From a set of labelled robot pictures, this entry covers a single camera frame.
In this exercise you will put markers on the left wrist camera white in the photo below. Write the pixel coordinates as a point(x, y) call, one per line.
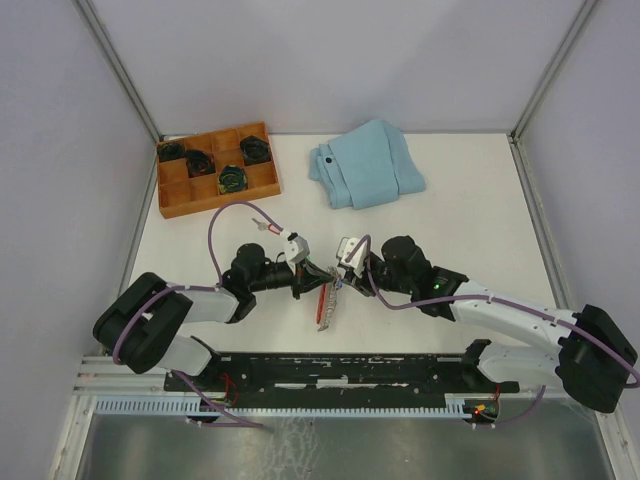
point(296, 248)

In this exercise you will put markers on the aluminium frame post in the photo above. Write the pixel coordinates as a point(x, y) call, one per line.
point(553, 68)
point(96, 27)

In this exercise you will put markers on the left aluminium frame post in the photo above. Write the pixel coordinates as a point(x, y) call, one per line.
point(96, 27)

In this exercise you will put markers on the red handled metal keyring holder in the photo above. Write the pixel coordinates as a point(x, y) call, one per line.
point(327, 304)

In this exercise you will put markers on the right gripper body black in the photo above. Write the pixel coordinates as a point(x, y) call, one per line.
point(382, 278)

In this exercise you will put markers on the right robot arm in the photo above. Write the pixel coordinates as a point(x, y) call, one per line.
point(584, 353)

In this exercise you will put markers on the black rolled belt middle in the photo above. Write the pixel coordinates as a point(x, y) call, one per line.
point(199, 163)

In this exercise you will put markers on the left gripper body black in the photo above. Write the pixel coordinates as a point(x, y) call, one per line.
point(300, 280)

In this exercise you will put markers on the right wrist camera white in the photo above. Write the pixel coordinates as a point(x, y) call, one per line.
point(351, 255)

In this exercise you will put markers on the black rolled belt far left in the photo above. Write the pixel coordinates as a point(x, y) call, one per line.
point(169, 151)

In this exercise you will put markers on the right aluminium frame post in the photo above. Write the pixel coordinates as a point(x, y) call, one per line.
point(553, 68)

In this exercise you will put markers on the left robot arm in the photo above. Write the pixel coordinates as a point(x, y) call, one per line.
point(141, 328)

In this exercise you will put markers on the wooden compartment tray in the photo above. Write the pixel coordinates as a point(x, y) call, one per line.
point(180, 195)

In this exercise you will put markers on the black rolled belt right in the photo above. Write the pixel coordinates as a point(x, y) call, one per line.
point(255, 150)

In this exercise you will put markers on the black rolled belt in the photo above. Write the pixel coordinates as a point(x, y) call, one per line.
point(255, 150)
point(232, 179)
point(199, 163)
point(169, 151)

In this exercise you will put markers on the black rolled belt front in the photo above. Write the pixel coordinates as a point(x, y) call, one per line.
point(232, 179)

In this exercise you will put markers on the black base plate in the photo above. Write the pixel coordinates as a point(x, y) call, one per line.
point(332, 381)

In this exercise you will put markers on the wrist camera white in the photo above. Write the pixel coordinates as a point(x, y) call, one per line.
point(351, 255)
point(296, 248)

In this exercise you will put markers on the light blue folded cloth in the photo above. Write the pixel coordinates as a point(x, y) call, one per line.
point(366, 167)

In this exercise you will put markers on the key with red tag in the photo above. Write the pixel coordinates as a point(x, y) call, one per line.
point(266, 226)

